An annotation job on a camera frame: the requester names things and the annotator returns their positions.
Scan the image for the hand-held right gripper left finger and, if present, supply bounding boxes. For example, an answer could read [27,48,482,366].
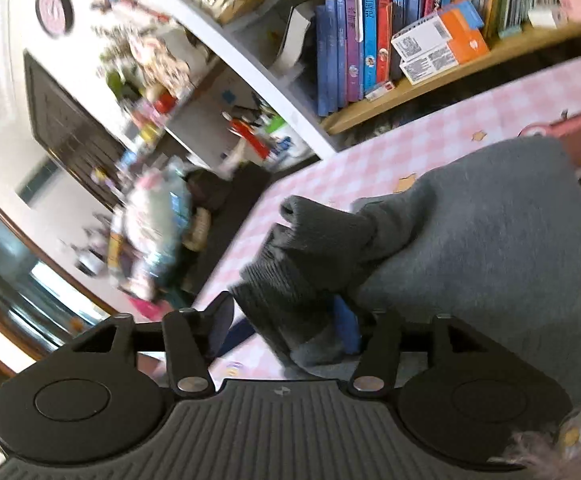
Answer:
[68,290,236,397]

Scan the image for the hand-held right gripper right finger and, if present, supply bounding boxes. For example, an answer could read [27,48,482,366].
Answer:
[331,294,508,397]

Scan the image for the grey sweatshirt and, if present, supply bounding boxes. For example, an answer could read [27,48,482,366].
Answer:
[228,135,581,411]

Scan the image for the iridescent plastic bag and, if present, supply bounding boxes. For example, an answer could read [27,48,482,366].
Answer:
[108,160,194,296]

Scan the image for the pink checked table mat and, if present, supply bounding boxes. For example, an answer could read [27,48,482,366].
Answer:
[190,50,581,386]

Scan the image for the white green-lid canister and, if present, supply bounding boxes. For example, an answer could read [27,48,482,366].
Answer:
[265,115,311,161]

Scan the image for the wood framed glass door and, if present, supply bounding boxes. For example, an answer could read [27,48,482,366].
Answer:
[0,194,116,361]

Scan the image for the small red white box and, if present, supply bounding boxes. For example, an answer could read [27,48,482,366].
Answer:
[364,80,396,100]

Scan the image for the white wooden bookshelf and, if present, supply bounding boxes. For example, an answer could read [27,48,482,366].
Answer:
[115,0,581,161]

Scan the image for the dark framed board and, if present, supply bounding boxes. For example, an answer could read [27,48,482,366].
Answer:
[23,51,128,196]

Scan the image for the cartoon figure card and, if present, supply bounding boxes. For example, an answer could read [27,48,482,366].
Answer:
[130,30,191,96]

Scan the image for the orange white carton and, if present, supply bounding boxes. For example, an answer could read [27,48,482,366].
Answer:
[400,35,491,86]
[391,0,486,58]

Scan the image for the thick white-paged book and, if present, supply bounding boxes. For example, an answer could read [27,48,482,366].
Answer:
[274,4,316,77]

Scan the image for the row of leaning colourful books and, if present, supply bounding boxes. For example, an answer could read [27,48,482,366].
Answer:
[314,0,561,117]

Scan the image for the pink round wall clock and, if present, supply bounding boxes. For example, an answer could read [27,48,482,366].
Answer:
[34,0,75,37]

